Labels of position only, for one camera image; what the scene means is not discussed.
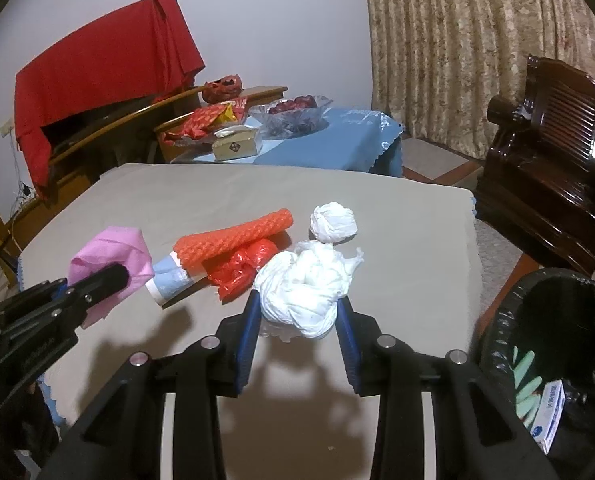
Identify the white blue paper roll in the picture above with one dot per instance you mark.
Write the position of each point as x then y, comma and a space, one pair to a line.
170, 280

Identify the orange yellow snack packet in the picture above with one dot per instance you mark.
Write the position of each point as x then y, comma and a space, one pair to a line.
230, 110

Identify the red patterned snack packet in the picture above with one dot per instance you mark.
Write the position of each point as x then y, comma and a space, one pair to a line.
202, 117

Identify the bunch of red apples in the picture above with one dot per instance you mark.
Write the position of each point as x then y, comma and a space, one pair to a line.
290, 105

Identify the white wall socket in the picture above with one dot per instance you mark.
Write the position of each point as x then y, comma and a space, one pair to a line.
7, 127

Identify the golden tissue box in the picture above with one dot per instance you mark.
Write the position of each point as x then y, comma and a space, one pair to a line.
237, 146

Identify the white blue printed box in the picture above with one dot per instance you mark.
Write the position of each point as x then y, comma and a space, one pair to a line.
547, 415

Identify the green rubber glove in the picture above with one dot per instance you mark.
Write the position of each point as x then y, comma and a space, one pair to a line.
525, 385

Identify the pink cloth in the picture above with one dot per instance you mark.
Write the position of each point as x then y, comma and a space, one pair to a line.
122, 250

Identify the black television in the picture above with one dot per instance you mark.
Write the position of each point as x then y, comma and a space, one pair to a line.
92, 125

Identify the wooden tv cabinet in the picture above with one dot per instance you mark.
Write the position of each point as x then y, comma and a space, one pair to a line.
52, 210

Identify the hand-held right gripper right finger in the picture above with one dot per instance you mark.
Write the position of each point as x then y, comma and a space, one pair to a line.
350, 350

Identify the red plastic bag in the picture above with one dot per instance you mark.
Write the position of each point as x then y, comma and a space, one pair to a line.
237, 270

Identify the blue tablecloth side table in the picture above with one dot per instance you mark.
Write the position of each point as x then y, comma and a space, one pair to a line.
327, 145

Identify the orange foam net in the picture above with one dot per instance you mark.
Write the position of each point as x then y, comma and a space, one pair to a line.
227, 240

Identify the beige patterned curtain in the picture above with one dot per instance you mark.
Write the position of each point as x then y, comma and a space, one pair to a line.
477, 35

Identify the white paper ball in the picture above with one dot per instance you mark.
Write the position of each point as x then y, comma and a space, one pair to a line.
333, 222

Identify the large white tissue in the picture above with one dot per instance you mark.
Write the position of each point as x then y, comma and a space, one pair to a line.
302, 285

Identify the red cloth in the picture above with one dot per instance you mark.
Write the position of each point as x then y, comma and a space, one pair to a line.
102, 60

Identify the glass fruit bowl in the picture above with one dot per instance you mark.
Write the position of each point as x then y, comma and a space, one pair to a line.
297, 122

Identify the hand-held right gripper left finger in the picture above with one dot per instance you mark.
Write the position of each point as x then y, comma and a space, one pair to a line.
245, 340

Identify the black bag lined trash bin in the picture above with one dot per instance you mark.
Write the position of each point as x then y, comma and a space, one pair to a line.
497, 340

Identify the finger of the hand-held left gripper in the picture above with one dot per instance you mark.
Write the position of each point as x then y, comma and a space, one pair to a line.
102, 285
37, 294

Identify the dark wooden slatted armchair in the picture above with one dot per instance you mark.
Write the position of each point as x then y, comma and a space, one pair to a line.
552, 160

